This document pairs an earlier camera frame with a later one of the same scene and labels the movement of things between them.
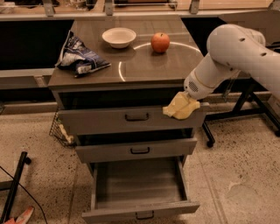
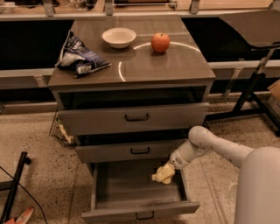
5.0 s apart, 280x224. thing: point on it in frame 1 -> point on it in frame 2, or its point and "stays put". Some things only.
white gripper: x=193 y=87 -> x=178 y=161
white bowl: x=119 y=37 stays put
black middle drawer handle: x=140 y=152 stays put
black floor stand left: x=13 y=186 stays put
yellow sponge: x=185 y=111 -> x=164 y=175
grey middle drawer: x=136 y=150 stays put
